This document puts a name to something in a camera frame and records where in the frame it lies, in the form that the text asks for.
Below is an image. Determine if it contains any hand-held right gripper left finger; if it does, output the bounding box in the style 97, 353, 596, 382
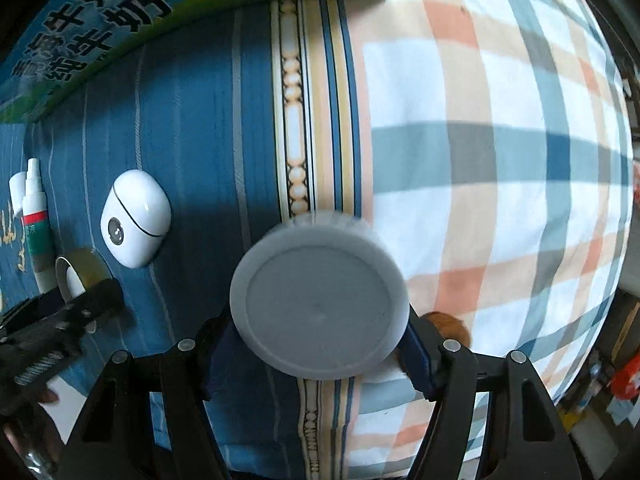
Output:
59, 310, 242, 480

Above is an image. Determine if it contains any clear tape roll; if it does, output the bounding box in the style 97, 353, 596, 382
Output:
53, 247, 114, 335

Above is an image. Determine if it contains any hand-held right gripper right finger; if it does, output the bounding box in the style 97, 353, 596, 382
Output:
397, 314, 585, 480

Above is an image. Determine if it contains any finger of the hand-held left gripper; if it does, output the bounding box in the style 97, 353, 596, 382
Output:
52, 280, 124, 333

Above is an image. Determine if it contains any person's left hand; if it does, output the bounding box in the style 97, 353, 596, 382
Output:
0, 387, 62, 467

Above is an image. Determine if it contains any white round plastic jar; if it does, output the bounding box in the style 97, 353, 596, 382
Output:
229, 211, 412, 380

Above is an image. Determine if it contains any blue striped bed sheet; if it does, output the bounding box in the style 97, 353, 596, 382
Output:
0, 0, 375, 480

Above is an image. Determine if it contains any plaid blanket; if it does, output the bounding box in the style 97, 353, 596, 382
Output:
345, 0, 637, 480

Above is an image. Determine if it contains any white earbud case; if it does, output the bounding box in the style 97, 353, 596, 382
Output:
100, 169, 173, 269

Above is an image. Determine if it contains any white tube with green label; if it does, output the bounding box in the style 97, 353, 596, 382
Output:
22, 158, 60, 294

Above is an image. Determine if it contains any orange-brown fuzzy object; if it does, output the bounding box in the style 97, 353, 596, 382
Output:
421, 311, 474, 349

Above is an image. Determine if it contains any green and blue carton box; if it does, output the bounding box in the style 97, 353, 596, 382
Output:
0, 0, 402, 124

